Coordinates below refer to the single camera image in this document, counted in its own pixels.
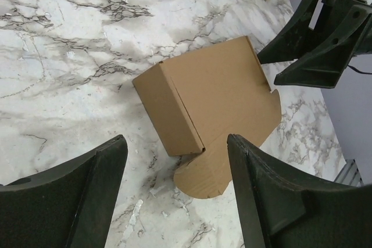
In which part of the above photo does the aluminium frame rail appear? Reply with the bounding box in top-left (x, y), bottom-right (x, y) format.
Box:
top-left (334, 159), bottom-right (364, 187)

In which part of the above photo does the brown cardboard box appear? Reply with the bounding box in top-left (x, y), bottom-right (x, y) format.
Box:
top-left (133, 36), bottom-right (282, 199)

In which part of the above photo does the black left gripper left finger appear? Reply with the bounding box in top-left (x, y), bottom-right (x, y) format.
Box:
top-left (1, 135), bottom-right (128, 247)

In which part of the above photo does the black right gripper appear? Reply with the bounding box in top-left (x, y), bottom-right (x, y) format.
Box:
top-left (257, 0), bottom-right (371, 89)

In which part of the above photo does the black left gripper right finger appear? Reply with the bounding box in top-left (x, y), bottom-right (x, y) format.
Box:
top-left (227, 134), bottom-right (371, 247)

